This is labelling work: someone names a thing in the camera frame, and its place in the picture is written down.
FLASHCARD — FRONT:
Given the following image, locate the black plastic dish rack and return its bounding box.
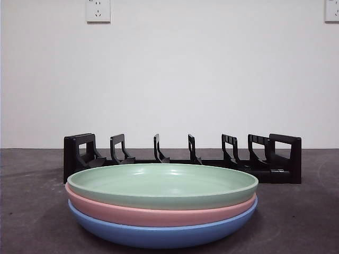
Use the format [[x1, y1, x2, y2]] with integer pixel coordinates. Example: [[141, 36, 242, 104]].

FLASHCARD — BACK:
[[63, 133, 302, 185]]

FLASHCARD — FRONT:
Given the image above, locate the pink plate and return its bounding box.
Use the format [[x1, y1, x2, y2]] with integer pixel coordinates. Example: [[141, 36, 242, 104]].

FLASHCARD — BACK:
[[65, 184, 259, 228]]

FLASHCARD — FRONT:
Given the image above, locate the light green plate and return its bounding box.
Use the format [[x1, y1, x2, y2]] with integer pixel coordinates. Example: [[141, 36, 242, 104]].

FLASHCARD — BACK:
[[67, 163, 260, 211]]

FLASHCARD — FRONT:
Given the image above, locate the white wall power outlet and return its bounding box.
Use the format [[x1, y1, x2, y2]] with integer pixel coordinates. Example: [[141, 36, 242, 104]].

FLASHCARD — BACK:
[[86, 0, 111, 24], [325, 0, 339, 24]]

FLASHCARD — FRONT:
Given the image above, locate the light blue plate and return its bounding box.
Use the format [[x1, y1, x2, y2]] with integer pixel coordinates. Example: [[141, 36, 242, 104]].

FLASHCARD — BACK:
[[68, 198, 259, 249]]

